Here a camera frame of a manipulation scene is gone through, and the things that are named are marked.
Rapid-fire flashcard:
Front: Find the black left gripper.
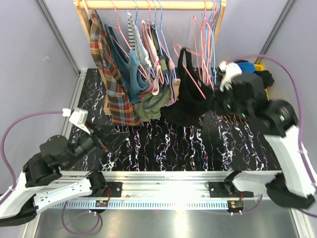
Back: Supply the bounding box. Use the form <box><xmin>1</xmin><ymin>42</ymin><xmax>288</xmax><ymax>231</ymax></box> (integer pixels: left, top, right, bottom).
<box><xmin>63</xmin><ymin>120</ymin><xmax>130</xmax><ymax>171</ymax></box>

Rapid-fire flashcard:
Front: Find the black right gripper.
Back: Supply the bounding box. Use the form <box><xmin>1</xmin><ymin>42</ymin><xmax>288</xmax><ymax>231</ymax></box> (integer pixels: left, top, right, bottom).
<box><xmin>208</xmin><ymin>81</ymin><xmax>253</xmax><ymax>121</ymax></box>

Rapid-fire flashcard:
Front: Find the blue tank top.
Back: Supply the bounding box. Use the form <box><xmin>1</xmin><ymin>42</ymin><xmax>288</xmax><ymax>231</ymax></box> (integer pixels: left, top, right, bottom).
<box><xmin>237</xmin><ymin>61</ymin><xmax>256</xmax><ymax>73</ymax></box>

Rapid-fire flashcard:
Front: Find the black garment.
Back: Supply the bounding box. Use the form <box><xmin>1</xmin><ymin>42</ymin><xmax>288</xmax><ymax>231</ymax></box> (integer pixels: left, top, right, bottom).
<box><xmin>160</xmin><ymin>53</ymin><xmax>213</xmax><ymax>127</ymax></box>

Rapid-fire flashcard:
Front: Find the pink wire hanger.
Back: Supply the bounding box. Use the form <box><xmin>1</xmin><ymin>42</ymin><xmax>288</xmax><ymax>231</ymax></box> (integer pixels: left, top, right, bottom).
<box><xmin>174</xmin><ymin>43</ymin><xmax>206</xmax><ymax>100</ymax></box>
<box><xmin>193</xmin><ymin>0</ymin><xmax>210</xmax><ymax>85</ymax></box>

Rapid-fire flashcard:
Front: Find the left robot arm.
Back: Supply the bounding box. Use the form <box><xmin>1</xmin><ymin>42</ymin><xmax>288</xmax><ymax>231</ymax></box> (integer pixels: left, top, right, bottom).
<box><xmin>0</xmin><ymin>123</ymin><xmax>129</xmax><ymax>227</ymax></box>

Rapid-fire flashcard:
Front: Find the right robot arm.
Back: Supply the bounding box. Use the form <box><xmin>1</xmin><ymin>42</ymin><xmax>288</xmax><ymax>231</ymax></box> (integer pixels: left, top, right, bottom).
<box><xmin>213</xmin><ymin>73</ymin><xmax>317</xmax><ymax>209</ymax></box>

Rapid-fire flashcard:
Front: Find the teal hanging tank top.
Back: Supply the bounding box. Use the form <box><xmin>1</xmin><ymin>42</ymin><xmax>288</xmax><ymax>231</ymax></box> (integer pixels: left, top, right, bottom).
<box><xmin>104</xmin><ymin>23</ymin><xmax>149</xmax><ymax>105</ymax></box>

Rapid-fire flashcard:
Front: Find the dark clothes pile in bin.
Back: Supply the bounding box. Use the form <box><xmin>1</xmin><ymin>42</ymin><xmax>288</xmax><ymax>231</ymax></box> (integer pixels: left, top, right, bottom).
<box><xmin>235</xmin><ymin>59</ymin><xmax>274</xmax><ymax>89</ymax></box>

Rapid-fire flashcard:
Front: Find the plaid hanging shirt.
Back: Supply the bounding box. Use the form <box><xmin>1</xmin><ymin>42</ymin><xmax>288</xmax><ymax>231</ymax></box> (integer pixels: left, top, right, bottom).
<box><xmin>90</xmin><ymin>10</ymin><xmax>143</xmax><ymax>126</ymax></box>

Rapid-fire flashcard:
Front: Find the yellow plastic bin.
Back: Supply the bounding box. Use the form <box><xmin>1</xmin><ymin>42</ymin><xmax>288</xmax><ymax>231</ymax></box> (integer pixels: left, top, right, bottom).
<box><xmin>254</xmin><ymin>64</ymin><xmax>269</xmax><ymax>100</ymax></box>

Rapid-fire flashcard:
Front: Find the green hanging garment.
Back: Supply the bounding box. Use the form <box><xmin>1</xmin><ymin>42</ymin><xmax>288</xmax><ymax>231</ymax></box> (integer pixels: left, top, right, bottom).
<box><xmin>136</xmin><ymin>75</ymin><xmax>169</xmax><ymax>121</ymax></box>

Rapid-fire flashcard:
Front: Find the empty hangers bunch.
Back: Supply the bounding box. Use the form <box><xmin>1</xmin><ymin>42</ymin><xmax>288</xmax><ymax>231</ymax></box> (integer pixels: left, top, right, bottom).
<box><xmin>201</xmin><ymin>0</ymin><xmax>221</xmax><ymax>88</ymax></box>

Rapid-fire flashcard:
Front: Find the wooden clothes rack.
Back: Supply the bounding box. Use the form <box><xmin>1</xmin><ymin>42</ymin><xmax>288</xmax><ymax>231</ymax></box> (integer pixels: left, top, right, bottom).
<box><xmin>74</xmin><ymin>0</ymin><xmax>226</xmax><ymax>126</ymax></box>

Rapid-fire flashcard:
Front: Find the striped hanging garment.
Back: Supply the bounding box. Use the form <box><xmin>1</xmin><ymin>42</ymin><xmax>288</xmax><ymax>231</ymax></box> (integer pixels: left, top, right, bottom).
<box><xmin>127</xmin><ymin>12</ymin><xmax>152</xmax><ymax>84</ymax></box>

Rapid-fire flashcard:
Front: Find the pink hanging garment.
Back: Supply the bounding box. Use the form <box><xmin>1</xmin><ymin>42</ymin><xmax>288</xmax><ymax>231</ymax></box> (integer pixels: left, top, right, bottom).
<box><xmin>141</xmin><ymin>20</ymin><xmax>177</xmax><ymax>107</ymax></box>

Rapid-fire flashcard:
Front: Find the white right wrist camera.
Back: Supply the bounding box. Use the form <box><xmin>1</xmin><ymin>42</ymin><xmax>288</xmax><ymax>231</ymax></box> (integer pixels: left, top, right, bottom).
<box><xmin>218</xmin><ymin>61</ymin><xmax>242</xmax><ymax>92</ymax></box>

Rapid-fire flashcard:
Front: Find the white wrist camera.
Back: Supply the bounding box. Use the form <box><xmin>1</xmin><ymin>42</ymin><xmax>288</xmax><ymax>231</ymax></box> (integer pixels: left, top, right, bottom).
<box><xmin>218</xmin><ymin>61</ymin><xmax>242</xmax><ymax>92</ymax></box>
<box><xmin>69</xmin><ymin>108</ymin><xmax>91</xmax><ymax>134</ymax></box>

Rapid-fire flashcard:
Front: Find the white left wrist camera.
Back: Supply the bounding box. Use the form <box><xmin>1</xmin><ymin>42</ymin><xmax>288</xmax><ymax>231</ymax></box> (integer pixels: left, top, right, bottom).
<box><xmin>69</xmin><ymin>108</ymin><xmax>91</xmax><ymax>134</ymax></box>

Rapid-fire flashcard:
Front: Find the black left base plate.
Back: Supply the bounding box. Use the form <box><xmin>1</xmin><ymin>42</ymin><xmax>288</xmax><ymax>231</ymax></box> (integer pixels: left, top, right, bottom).
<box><xmin>78</xmin><ymin>181</ymin><xmax>123</xmax><ymax>198</ymax></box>

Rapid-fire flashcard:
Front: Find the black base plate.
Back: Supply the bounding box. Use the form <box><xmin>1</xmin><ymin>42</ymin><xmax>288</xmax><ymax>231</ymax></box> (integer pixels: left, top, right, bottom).
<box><xmin>78</xmin><ymin>181</ymin><xmax>123</xmax><ymax>198</ymax></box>
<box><xmin>205</xmin><ymin>181</ymin><xmax>254</xmax><ymax>198</ymax></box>

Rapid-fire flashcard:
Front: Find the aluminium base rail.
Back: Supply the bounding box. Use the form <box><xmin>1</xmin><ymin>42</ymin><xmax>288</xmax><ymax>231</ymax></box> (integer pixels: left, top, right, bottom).
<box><xmin>43</xmin><ymin>171</ymin><xmax>268</xmax><ymax>213</ymax></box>

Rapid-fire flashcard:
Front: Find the purple floor cable left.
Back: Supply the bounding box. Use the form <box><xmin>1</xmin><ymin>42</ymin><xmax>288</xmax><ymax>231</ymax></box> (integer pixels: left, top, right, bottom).
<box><xmin>61</xmin><ymin>200</ymin><xmax>104</xmax><ymax>235</ymax></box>

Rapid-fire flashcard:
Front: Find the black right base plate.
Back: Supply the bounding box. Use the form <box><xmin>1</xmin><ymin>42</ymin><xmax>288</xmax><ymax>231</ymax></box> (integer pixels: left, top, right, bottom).
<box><xmin>205</xmin><ymin>181</ymin><xmax>254</xmax><ymax>198</ymax></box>

